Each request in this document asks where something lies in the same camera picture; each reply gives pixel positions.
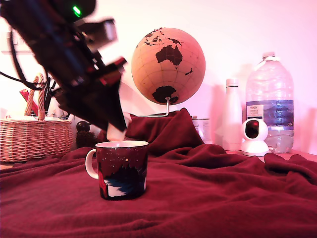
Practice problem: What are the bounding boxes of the white coffee capsule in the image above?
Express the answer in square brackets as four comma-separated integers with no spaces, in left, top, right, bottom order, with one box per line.
[106,111,132,142]

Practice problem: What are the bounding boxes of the black kitchen utensil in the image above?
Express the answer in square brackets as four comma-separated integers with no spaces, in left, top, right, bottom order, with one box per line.
[44,78,52,111]
[48,81,56,110]

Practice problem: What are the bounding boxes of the cork globe on stand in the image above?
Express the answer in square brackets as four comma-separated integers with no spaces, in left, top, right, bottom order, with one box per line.
[131,27,206,118]

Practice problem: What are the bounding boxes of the red packet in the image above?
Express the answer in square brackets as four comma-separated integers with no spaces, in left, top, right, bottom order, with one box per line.
[19,89,39,116]

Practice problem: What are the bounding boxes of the night sky print mug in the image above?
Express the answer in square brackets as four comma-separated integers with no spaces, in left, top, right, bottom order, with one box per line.
[85,140,150,201]

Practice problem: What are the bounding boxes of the white tin can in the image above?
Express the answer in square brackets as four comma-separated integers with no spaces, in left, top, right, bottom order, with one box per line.
[192,116,211,145]

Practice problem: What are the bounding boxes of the slim white bottle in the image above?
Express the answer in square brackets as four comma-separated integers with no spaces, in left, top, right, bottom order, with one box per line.
[221,78,243,152]

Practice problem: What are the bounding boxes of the dark red fleece blanket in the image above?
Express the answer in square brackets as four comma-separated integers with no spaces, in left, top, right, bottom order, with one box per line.
[0,108,317,238]

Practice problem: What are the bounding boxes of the large clear water bottle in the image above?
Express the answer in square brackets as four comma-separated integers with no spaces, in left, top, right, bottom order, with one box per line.
[245,52,295,154]

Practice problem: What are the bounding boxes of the black knob crank handle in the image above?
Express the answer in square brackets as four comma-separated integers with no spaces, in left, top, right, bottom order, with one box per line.
[76,120,91,132]

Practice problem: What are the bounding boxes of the wicker basket with handle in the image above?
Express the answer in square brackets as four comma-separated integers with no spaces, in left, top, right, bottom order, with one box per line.
[0,73,74,163]

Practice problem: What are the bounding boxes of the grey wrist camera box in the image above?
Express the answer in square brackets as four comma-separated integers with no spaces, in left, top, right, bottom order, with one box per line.
[74,16,117,50]

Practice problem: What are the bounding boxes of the white wall light switch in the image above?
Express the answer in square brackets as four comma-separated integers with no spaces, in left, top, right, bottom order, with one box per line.
[1,31,34,54]

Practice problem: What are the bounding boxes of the small white round camera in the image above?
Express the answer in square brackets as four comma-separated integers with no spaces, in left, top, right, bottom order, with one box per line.
[240,119,270,157]

